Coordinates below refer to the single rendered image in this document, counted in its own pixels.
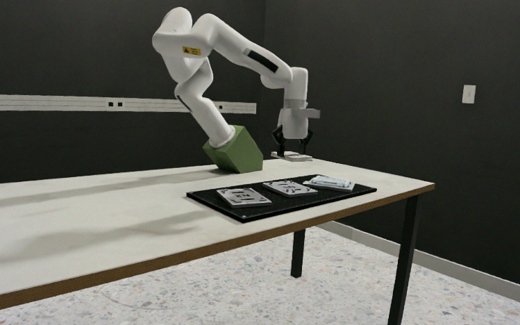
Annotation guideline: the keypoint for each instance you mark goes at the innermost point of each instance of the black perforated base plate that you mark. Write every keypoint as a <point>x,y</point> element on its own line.
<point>279,204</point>

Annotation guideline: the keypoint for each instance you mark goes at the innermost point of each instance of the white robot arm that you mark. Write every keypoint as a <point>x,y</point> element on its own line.
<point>195,75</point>

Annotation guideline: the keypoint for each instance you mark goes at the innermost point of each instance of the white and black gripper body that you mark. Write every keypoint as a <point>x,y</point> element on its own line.
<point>293,127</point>

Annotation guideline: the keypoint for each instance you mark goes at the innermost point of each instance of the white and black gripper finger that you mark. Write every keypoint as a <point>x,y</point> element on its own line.
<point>279,141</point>
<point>304,142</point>

